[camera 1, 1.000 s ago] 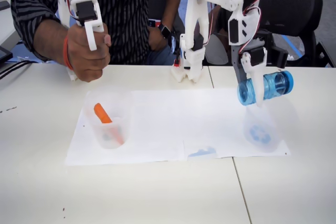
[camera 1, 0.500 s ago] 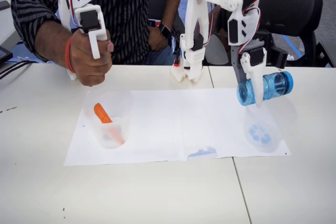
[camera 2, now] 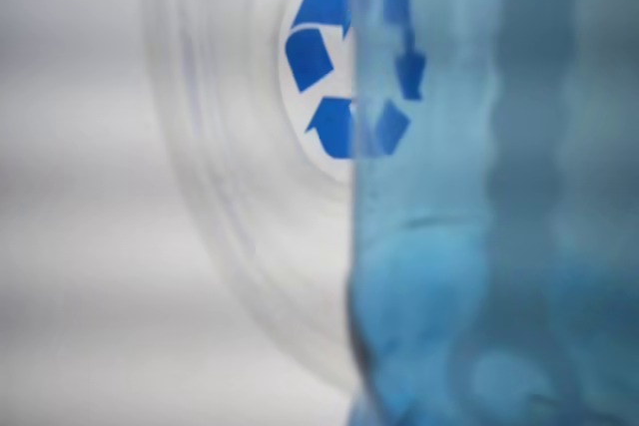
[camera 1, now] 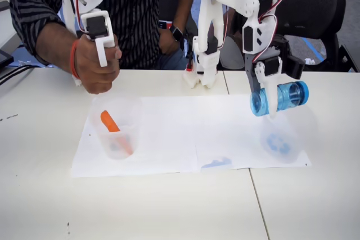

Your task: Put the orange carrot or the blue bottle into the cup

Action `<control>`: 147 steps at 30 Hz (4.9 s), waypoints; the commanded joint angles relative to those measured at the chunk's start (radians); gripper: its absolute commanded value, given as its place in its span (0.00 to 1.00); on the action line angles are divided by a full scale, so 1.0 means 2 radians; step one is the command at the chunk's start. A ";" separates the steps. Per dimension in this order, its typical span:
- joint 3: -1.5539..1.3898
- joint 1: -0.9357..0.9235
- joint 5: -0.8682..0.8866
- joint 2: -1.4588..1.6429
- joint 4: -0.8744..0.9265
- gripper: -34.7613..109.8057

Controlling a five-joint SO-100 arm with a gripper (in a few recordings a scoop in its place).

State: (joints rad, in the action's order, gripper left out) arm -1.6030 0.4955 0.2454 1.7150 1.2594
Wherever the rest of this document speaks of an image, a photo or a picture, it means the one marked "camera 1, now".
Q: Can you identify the dark tablet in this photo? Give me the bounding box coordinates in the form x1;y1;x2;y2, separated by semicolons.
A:
0;49;15;70

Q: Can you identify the black mesh office chair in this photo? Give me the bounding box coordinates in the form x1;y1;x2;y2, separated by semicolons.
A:
224;0;360;73

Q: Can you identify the plain white paper sheet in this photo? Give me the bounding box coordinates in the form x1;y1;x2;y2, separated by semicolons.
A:
70;96;202;179

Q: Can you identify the black cable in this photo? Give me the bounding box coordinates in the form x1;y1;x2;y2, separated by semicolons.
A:
0;67;34;87
0;64;39;81

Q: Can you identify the person's right hand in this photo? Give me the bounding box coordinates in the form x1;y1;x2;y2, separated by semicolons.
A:
74;34;123;96

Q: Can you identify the blue plastic bottle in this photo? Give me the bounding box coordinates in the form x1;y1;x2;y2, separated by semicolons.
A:
249;80;310;118

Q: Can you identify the person's left forearm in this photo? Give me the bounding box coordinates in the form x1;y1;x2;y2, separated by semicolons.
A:
172;0;198;31

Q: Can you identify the clear cup with blue symbol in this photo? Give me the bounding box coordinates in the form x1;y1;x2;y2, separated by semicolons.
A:
260;105;319;165

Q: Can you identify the clear plastic cup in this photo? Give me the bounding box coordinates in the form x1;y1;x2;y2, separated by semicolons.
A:
91;95;143;161

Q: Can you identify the white leader robot arm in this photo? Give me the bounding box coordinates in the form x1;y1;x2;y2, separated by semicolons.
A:
55;0;117;87

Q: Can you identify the person in striped shirt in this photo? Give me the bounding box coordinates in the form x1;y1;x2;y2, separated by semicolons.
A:
10;0;201;70

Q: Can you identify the black smartwatch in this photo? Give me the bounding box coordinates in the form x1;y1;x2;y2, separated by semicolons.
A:
169;25;184;42

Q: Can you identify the black webcam on gripper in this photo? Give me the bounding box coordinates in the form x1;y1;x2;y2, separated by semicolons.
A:
274;34;306;79

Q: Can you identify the orange thread bracelet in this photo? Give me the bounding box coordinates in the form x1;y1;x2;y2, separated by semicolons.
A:
69;39;82;81

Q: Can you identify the grey chair armrest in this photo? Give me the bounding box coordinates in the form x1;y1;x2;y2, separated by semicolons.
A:
219;36;245;70

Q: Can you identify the person's left hand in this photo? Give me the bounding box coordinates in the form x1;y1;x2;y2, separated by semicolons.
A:
158;28;183;56

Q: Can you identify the person's right forearm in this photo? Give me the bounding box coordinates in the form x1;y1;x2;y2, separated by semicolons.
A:
35;22;78;74

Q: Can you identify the orange carrot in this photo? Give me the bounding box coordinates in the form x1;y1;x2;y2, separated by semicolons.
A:
100;110;134;155

